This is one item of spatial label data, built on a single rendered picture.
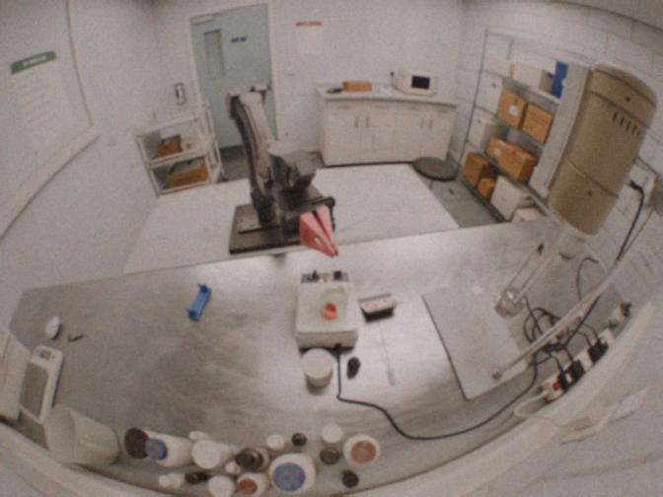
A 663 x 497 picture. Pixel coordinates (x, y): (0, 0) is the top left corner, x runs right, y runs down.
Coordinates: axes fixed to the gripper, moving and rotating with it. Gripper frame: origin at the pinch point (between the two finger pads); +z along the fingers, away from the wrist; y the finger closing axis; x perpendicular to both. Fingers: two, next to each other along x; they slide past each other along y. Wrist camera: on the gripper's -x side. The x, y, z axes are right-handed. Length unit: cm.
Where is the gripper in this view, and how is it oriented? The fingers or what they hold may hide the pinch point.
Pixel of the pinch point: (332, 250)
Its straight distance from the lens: 39.2
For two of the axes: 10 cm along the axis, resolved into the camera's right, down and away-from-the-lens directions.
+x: -0.3, 6.6, 7.5
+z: 5.0, 6.6, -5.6
